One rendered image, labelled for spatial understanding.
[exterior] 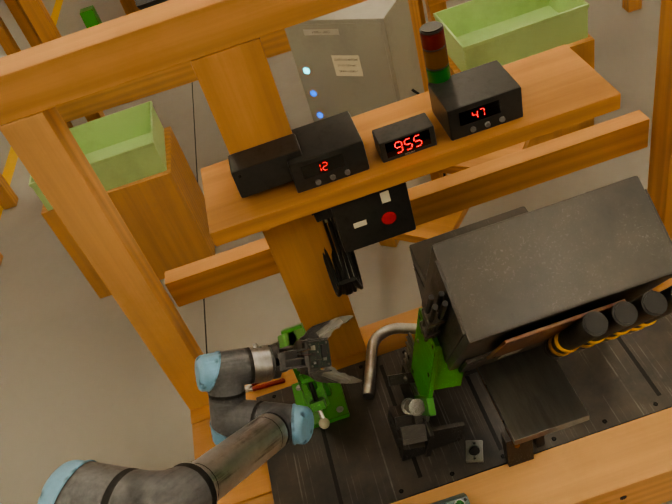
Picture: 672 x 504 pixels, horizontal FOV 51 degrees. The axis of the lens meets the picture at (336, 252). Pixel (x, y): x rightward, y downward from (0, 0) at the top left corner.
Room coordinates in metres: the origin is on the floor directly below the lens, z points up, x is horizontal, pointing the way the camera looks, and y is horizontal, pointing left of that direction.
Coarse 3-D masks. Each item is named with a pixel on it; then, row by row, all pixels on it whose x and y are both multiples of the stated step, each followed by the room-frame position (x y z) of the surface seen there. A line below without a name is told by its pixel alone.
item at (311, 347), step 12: (276, 348) 0.98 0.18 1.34; (300, 348) 0.99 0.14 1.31; (312, 348) 0.97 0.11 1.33; (324, 348) 0.97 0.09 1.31; (276, 360) 0.98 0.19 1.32; (288, 360) 0.95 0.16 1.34; (300, 360) 0.96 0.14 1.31; (312, 360) 0.95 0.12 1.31; (324, 360) 0.95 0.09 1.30; (276, 372) 0.95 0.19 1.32; (300, 372) 0.97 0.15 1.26; (312, 372) 0.94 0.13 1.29
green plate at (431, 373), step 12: (420, 312) 1.01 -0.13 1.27; (420, 336) 0.99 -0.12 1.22; (420, 348) 0.99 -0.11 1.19; (432, 348) 0.92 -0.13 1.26; (420, 360) 0.98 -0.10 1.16; (432, 360) 0.92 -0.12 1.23; (444, 360) 0.92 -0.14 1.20; (420, 372) 0.97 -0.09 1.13; (432, 372) 0.91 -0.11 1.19; (444, 372) 0.92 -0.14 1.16; (456, 372) 0.92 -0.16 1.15; (420, 384) 0.96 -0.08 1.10; (432, 384) 0.91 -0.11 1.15; (444, 384) 0.92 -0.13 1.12; (456, 384) 0.92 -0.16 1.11; (432, 396) 0.91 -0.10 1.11
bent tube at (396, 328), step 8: (384, 328) 1.30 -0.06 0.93; (392, 328) 1.30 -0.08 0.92; (400, 328) 1.29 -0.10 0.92; (408, 328) 1.28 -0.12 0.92; (376, 336) 1.28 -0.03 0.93; (384, 336) 1.29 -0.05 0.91; (368, 344) 1.27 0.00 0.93; (376, 344) 1.26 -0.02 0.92; (368, 352) 1.24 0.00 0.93; (376, 352) 1.24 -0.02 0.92; (368, 360) 1.21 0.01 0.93; (376, 360) 1.22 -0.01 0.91; (368, 368) 1.19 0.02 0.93; (368, 376) 1.16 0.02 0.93; (368, 384) 1.14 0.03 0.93; (368, 392) 1.11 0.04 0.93
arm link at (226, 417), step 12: (240, 396) 0.92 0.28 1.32; (216, 408) 0.91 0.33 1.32; (228, 408) 0.90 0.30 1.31; (240, 408) 0.89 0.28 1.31; (252, 408) 0.88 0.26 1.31; (216, 420) 0.89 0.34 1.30; (228, 420) 0.88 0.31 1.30; (240, 420) 0.87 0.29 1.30; (216, 432) 0.88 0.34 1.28; (228, 432) 0.87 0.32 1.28; (216, 444) 0.87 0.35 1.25
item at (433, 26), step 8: (424, 24) 1.35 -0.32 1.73; (432, 24) 1.34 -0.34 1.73; (440, 24) 1.33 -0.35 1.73; (424, 32) 1.32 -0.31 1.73; (432, 32) 1.31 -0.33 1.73; (440, 32) 1.31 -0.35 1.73; (424, 40) 1.32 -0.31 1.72; (432, 40) 1.31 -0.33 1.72; (440, 40) 1.31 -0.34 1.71; (424, 48) 1.32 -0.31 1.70; (432, 48) 1.31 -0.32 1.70; (440, 48) 1.31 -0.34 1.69
